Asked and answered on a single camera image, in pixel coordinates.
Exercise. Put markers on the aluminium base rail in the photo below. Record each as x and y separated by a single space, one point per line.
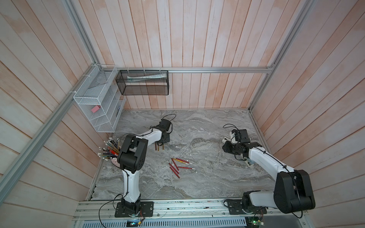
162 209

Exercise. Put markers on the black wire mesh basket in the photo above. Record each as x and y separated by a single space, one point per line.
142 89

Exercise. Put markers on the bundle of pencils in cup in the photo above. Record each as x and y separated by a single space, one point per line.
111 150

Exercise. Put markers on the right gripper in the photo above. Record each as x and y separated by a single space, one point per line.
226 147

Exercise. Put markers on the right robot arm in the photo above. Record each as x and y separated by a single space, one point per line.
293 190

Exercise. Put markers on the papers in black basket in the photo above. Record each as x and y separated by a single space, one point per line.
154 78

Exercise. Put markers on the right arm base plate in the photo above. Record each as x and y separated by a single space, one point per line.
239 206

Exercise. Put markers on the red carving knife right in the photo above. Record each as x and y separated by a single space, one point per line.
188 168

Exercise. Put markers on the white wire mesh shelf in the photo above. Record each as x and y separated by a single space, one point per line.
98 87

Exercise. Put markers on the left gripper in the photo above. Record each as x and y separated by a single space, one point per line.
167 140

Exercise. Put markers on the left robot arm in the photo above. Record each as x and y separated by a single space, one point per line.
131 159

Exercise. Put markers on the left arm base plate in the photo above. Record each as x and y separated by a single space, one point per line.
143 209

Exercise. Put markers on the pink eraser block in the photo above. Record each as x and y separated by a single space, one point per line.
95 108

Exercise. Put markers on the pink pencil cup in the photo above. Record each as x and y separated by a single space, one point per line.
115 162

